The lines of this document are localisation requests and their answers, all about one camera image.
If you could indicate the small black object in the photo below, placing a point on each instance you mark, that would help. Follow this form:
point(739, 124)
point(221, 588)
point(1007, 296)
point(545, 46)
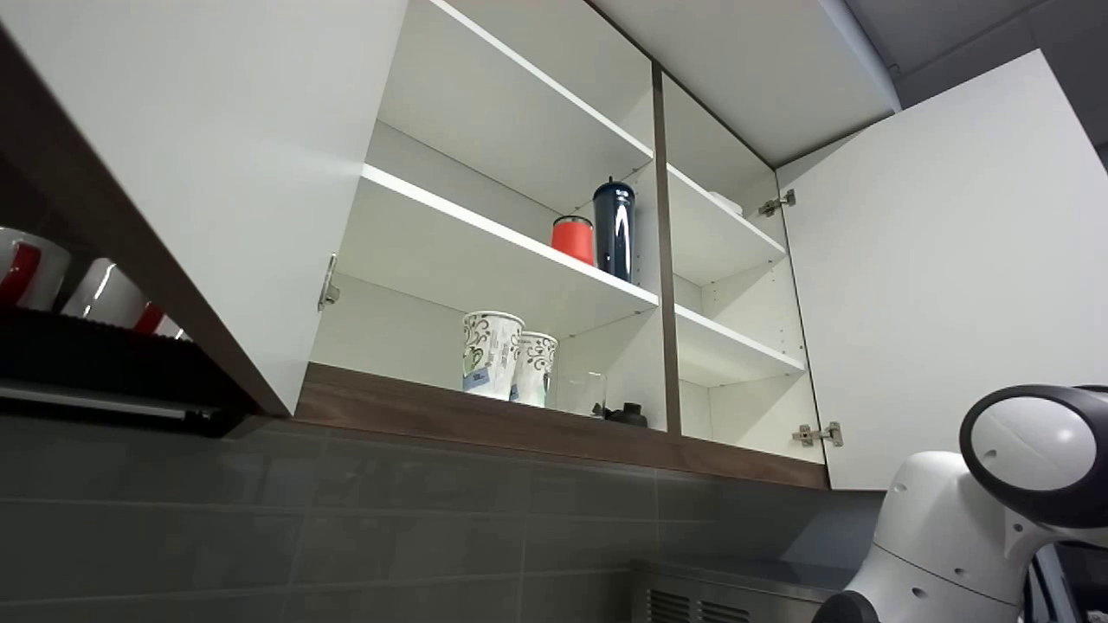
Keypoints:
point(620, 414)

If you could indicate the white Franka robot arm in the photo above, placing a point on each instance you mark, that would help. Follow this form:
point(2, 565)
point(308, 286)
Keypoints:
point(945, 540)

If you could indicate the white mug red stripe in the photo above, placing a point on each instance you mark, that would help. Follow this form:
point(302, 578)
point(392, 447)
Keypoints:
point(30, 268)
point(108, 296)

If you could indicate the white wall cabinet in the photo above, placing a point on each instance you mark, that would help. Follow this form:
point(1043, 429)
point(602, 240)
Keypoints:
point(487, 242)

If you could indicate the metal cabinet hinge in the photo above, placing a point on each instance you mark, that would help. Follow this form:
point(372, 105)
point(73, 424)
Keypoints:
point(777, 206)
point(816, 435)
point(330, 286)

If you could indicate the red cup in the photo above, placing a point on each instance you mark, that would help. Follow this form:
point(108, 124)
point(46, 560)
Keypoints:
point(571, 240)

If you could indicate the floral paper cup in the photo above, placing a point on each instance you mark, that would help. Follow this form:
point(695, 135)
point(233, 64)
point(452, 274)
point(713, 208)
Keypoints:
point(489, 355)
point(534, 366)

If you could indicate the white cabinet door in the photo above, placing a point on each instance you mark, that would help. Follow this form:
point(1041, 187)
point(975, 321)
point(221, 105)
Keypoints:
point(958, 252)
point(230, 139)

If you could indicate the dark blue tumbler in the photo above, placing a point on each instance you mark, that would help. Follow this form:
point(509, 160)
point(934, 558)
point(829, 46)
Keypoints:
point(613, 229)

